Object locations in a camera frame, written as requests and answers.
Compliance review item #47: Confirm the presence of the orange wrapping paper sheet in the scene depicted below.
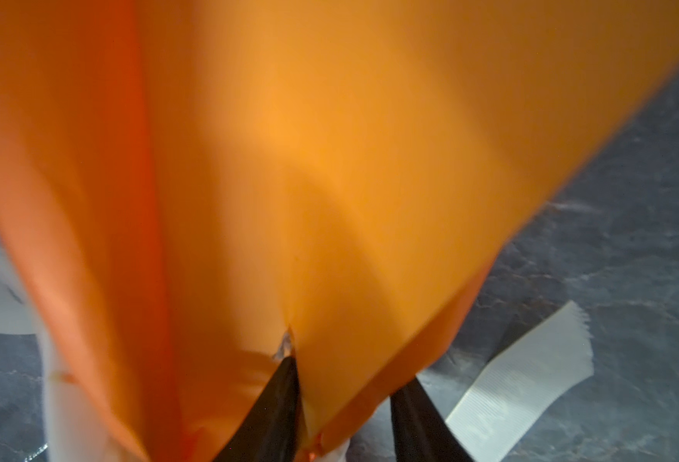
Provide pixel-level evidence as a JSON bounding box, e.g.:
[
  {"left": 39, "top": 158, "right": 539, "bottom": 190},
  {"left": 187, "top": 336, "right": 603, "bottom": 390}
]
[{"left": 0, "top": 1, "right": 679, "bottom": 461}]

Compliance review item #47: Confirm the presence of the cream printed ribbon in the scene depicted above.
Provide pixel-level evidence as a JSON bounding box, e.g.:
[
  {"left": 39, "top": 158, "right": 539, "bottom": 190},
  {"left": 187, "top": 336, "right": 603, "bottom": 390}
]
[{"left": 0, "top": 248, "right": 593, "bottom": 461}]

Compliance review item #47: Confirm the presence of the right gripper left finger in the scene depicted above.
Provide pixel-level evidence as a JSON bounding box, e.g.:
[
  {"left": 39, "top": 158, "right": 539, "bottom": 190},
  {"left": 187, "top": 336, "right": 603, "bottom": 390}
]
[{"left": 213, "top": 356, "right": 300, "bottom": 462}]

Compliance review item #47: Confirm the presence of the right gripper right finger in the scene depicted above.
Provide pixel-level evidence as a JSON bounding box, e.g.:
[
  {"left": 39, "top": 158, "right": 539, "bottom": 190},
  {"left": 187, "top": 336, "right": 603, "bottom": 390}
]
[{"left": 391, "top": 377, "right": 473, "bottom": 462}]

